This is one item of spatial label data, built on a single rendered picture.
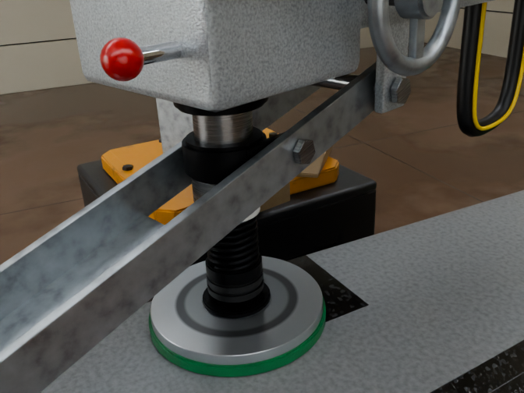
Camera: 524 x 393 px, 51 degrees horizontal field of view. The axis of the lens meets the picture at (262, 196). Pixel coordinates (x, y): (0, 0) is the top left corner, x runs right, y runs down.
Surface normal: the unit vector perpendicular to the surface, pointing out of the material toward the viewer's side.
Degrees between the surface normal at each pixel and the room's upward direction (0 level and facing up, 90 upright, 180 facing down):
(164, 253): 90
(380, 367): 0
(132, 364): 0
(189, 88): 90
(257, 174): 90
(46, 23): 90
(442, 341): 0
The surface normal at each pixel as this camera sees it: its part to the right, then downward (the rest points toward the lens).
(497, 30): -0.92, 0.20
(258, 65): 0.70, 0.26
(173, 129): -0.50, 0.37
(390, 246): -0.04, -0.91
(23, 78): 0.40, 0.36
